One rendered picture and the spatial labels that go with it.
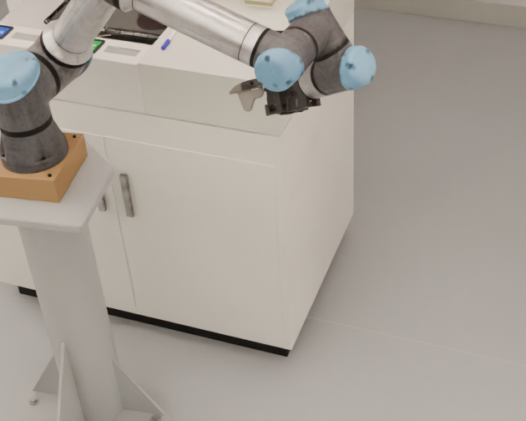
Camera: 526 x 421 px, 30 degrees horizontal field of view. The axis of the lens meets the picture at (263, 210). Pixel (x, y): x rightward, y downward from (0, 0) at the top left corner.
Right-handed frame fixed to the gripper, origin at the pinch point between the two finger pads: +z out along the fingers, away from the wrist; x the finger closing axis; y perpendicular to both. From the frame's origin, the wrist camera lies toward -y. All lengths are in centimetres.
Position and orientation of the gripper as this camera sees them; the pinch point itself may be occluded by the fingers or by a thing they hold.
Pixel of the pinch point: (250, 87)
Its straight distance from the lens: 211.0
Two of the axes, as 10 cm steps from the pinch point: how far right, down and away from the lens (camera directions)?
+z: -5.9, 0.8, 8.0
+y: 1.5, 9.9, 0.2
